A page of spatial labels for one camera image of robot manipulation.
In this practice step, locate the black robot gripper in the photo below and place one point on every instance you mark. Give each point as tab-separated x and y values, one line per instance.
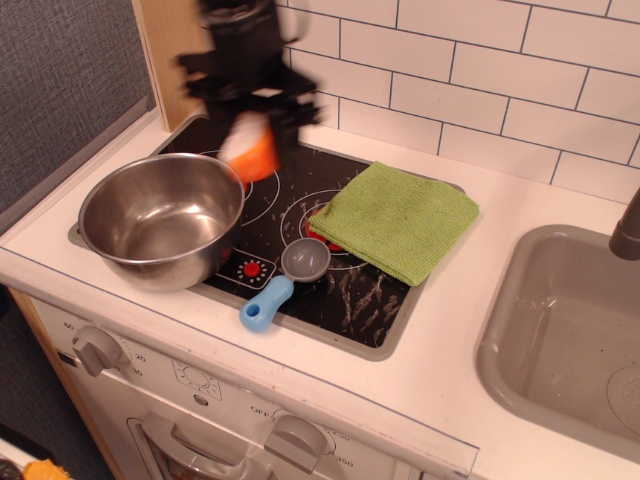
245	71

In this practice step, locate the orange and white toy fish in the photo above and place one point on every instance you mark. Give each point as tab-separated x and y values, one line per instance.
249	149

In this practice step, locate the green cloth towel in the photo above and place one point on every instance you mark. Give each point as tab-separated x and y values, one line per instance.
400	223

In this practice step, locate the stainless steel bowl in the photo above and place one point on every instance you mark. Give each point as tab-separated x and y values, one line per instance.
165	223

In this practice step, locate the black toy stovetop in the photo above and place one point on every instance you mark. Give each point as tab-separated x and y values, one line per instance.
354	307

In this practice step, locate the grey timer knob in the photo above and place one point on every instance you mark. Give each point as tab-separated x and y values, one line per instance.
96	350

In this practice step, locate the grey oven knob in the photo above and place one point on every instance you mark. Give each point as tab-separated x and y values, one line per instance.
297	442

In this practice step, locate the grey plastic sink basin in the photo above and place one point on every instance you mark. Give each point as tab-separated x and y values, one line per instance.
561	345

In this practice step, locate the grey faucet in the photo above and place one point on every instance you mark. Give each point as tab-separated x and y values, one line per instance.
625	239

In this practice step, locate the orange fuzzy object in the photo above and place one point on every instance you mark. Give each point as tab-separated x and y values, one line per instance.
35	470

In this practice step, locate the light wooden side post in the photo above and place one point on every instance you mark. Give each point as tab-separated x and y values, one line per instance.
168	29

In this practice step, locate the grey scoop with blue handle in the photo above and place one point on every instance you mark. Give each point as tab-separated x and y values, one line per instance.
305	260

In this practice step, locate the grey oven door handle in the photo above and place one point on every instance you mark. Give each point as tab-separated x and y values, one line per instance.
192	445

